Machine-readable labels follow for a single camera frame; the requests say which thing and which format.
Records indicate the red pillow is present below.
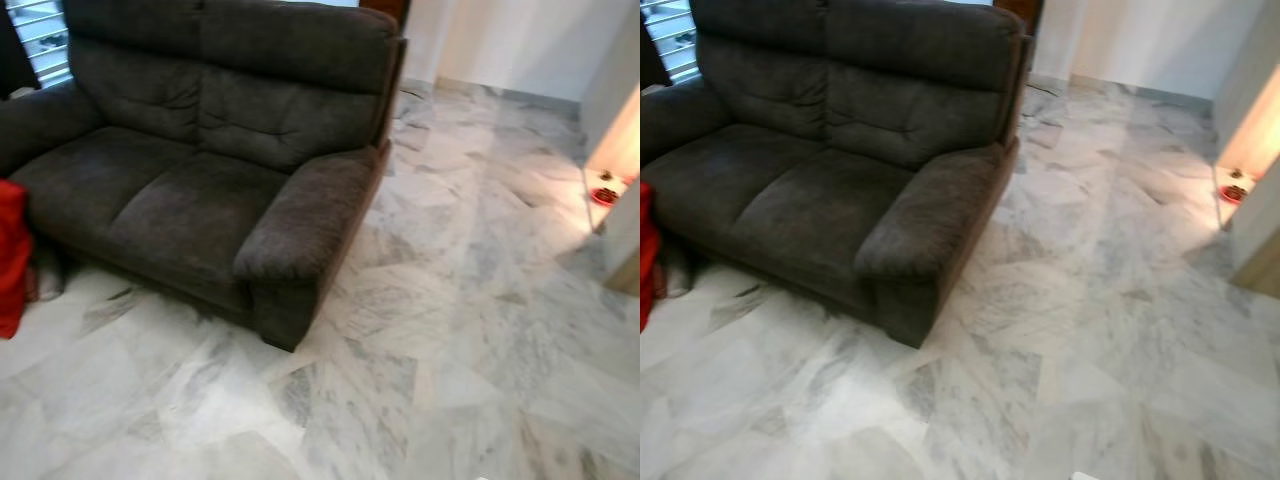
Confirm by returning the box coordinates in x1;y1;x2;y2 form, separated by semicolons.
0;178;34;341
640;182;666;331

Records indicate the glass louvre window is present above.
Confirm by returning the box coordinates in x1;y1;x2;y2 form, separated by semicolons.
3;0;73;89
642;0;701;86

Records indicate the dark grey two-seat sofa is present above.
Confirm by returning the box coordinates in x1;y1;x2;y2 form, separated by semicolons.
640;0;1036;349
0;0;409;353

